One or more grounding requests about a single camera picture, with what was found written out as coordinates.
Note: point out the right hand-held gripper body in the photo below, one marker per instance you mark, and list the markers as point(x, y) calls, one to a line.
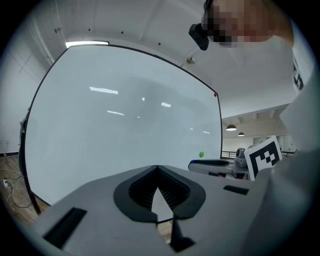
point(265, 156)

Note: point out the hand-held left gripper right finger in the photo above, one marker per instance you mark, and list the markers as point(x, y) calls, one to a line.
point(220, 215)

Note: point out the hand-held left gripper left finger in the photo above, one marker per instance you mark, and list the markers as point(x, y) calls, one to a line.
point(100, 220)

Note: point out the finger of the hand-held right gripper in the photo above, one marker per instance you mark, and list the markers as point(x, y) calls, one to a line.
point(212, 165)

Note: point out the green round magnet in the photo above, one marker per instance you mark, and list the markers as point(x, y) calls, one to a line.
point(201, 154)

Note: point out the white whiteboard with black frame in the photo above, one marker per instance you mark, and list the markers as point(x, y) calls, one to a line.
point(112, 120)

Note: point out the black whiteboard stand leg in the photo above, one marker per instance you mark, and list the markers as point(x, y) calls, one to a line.
point(35, 203)

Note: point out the black metal railing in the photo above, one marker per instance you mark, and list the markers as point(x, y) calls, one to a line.
point(228, 153)

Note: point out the small dome pendant lamp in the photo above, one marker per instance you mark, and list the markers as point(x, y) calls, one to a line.
point(241, 134)

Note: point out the large dome pendant lamp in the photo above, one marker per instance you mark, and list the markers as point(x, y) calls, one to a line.
point(231, 128)

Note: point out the white power plug adapter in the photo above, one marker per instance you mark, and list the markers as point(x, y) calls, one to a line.
point(5, 182)

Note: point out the round ceiling smoke detector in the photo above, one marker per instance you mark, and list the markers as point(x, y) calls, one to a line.
point(190, 60)

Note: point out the person's head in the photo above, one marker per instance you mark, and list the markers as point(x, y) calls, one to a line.
point(250, 20)

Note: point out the long fluorescent ceiling light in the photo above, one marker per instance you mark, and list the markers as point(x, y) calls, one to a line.
point(87, 43)

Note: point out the metal ceiling sprinkler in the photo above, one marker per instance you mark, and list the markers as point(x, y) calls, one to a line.
point(58, 30)

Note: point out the black head-worn camera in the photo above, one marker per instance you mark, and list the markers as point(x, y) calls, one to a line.
point(198, 36)

